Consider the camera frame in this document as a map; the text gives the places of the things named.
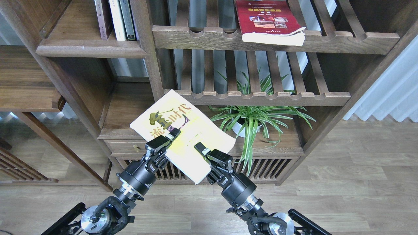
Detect maroon book white characters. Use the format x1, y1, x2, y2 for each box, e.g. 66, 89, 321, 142
94, 0, 113, 40

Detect red book on top shelf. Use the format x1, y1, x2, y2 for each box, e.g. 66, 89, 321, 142
235, 0, 306, 46

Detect green spider plant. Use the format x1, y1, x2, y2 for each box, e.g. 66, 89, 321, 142
209, 67, 316, 177

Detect yellow green book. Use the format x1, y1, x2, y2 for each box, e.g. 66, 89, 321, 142
130, 90, 235, 184

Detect white curtain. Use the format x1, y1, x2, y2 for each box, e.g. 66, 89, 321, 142
343, 36, 418, 122

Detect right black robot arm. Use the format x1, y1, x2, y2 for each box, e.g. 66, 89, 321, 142
194, 143, 329, 235

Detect dark green upright book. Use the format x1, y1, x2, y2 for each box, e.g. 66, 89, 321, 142
119, 0, 137, 41

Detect slatted wooden bench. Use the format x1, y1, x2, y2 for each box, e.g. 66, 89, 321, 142
0, 138, 59, 185

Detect wooden side table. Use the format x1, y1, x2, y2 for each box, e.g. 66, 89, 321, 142
0, 45, 112, 191

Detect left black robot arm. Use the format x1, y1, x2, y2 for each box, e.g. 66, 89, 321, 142
44, 128, 181, 235

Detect brass drawer knob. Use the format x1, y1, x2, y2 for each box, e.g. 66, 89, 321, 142
133, 145, 141, 153

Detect white upright book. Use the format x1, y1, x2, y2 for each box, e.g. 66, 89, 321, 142
109, 0, 127, 41

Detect dark wooden bookshelf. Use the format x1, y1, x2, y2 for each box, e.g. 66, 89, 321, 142
1, 0, 417, 185

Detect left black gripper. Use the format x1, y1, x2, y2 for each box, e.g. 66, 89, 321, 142
118, 128, 181, 196

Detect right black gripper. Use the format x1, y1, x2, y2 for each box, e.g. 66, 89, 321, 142
194, 142, 256, 207

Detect white plant pot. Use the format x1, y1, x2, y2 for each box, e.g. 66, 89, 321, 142
231, 117, 262, 139

